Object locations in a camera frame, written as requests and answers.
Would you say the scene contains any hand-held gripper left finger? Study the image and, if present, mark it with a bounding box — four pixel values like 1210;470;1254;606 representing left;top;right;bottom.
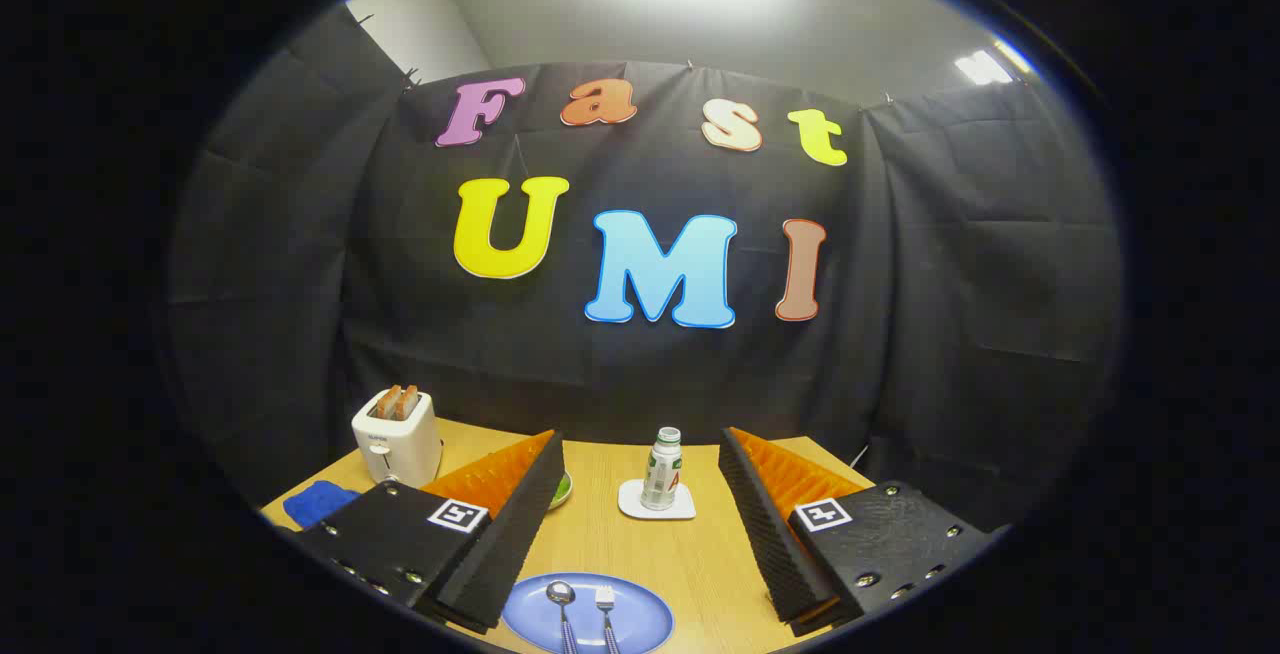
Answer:
297;429;566;635

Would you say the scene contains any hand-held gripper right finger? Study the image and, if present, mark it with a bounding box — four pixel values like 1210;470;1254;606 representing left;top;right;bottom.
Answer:
718;426;1006;638

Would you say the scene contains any spoon with checkered handle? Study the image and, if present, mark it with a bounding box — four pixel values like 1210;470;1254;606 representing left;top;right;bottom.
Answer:
545;580;581;654

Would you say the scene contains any fork with checkered handle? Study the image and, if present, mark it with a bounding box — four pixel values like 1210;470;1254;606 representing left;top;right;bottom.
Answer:
595;586;623;654

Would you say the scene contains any white square coaster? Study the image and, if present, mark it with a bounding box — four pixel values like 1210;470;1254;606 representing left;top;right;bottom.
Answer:
617;478;697;521

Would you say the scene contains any clear bottle with green cap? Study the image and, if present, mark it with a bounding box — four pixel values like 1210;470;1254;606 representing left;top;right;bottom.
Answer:
640;426;684;512

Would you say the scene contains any blue round plate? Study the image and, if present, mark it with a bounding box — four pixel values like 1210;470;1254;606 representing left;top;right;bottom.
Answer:
501;572;676;654

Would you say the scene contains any white toaster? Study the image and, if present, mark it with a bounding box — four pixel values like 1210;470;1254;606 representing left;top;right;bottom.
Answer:
351;389;444;490

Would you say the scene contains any blue folded cloth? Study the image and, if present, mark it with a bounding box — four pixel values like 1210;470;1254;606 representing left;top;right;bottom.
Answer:
283;479;361;530

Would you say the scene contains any small ceiling light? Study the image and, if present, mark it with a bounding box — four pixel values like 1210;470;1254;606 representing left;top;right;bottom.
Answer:
955;49;1016;87

